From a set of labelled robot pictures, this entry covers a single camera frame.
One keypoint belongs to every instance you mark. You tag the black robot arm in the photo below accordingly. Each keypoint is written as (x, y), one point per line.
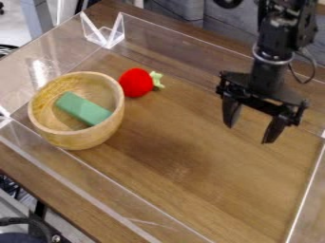
(286, 28)

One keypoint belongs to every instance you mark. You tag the green rectangular block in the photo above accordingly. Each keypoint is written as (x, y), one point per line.
(81, 109)

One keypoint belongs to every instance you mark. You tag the red plush fruit green stem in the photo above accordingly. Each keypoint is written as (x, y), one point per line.
(138, 82)

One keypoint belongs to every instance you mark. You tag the light wooden bowl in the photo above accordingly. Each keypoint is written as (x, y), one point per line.
(57, 127)

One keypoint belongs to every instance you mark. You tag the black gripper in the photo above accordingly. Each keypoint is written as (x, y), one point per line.
(261, 90)

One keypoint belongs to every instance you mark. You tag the black table leg bracket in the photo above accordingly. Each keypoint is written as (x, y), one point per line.
(40, 229)

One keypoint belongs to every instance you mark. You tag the clear acrylic tray enclosure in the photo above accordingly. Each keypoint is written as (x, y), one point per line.
(175, 178)

